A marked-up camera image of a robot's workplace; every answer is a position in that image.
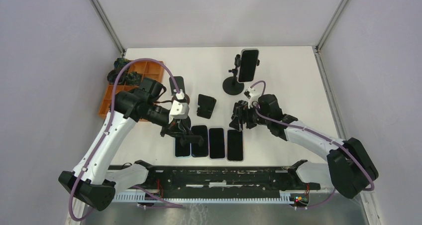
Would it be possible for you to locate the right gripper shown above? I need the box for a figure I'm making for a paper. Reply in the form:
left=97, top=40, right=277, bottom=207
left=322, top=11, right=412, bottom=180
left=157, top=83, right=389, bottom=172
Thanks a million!
left=229, top=101, right=271, bottom=131

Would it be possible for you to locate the blue case phone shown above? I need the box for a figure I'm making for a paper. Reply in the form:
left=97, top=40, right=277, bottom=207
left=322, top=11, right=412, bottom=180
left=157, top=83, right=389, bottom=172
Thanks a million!
left=175, top=138, right=191, bottom=158

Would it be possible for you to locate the white case phone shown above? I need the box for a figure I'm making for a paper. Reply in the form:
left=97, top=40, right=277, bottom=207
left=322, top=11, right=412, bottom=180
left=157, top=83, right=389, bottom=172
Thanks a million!
left=237, top=49, right=259, bottom=83
left=227, top=129, right=244, bottom=162

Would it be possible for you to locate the black case phone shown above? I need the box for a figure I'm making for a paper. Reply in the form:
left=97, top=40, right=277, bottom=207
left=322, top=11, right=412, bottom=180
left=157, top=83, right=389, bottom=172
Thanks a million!
left=191, top=125, right=209, bottom=157

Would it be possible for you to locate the lavender case phone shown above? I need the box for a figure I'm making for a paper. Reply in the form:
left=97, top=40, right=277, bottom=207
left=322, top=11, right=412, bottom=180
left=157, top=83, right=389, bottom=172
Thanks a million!
left=209, top=128, right=226, bottom=159

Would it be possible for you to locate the black folding phone stand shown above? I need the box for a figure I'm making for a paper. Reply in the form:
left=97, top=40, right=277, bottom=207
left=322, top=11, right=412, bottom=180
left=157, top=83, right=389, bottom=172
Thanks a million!
left=197, top=94, right=216, bottom=119

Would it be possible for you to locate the black pole stand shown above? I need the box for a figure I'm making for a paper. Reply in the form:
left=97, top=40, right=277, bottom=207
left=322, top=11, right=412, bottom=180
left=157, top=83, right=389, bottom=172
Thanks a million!
left=175, top=116, right=192, bottom=133
left=222, top=54, right=260, bottom=96

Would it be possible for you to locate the brown round base phone stand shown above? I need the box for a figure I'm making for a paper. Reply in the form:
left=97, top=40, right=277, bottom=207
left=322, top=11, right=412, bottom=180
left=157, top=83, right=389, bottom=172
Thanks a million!
left=169, top=76, right=190, bottom=104

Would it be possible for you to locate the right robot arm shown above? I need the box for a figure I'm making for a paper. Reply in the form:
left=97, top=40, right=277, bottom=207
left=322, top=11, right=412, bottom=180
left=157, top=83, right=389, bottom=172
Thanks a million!
left=229, top=94, right=379, bottom=199

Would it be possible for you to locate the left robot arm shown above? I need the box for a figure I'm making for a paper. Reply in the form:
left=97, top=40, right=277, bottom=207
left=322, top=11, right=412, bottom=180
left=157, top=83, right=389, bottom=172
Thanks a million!
left=58, top=78, right=205, bottom=211

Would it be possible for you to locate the orange compartment tray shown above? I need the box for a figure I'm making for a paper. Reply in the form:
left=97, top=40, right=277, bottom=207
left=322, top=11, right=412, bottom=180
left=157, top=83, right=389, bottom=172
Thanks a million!
left=98, top=58, right=164, bottom=119

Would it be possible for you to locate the dark patterned scrunchie right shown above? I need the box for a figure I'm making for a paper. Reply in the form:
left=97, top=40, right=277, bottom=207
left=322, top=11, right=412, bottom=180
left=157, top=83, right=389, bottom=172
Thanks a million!
left=125, top=72, right=143, bottom=86

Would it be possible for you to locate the dark patterned scrunchie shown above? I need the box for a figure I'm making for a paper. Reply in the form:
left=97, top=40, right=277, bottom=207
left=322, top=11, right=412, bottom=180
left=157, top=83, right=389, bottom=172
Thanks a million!
left=107, top=69, right=126, bottom=85
left=113, top=58, right=131, bottom=71
left=125, top=72, right=143, bottom=86

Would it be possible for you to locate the dark patterned scrunchie left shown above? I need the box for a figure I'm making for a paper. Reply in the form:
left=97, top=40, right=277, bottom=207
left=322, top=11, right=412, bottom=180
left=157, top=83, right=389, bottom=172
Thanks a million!
left=107, top=69, right=126, bottom=85

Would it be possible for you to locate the dark patterned scrunchie top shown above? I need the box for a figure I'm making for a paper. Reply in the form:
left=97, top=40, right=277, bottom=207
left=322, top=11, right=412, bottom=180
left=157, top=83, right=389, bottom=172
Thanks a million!
left=113, top=58, right=131, bottom=71

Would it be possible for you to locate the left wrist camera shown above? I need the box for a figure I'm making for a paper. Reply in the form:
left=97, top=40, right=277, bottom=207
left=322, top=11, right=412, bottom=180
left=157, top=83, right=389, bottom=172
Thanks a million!
left=168, top=90, right=190, bottom=123

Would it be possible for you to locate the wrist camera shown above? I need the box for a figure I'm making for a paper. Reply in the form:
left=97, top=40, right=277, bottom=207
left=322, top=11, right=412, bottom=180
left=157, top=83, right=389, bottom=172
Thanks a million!
left=168, top=90, right=190, bottom=123
left=244, top=87, right=260, bottom=109

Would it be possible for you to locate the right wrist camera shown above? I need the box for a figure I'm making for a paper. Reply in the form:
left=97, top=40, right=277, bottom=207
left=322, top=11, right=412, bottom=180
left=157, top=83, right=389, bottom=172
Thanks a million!
left=244, top=87, right=260, bottom=109

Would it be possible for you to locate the white cable duct strip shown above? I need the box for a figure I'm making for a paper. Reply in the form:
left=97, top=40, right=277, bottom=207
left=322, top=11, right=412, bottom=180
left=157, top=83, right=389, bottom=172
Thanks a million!
left=111, top=190, right=308, bottom=205

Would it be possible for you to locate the black mounting base plate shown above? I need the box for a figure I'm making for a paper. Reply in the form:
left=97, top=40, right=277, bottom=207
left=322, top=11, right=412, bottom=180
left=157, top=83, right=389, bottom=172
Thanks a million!
left=140, top=166, right=321, bottom=199

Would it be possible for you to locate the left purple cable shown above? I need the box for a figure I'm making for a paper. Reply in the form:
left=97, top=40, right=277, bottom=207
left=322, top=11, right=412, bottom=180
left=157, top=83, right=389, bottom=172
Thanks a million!
left=67, top=58, right=185, bottom=222

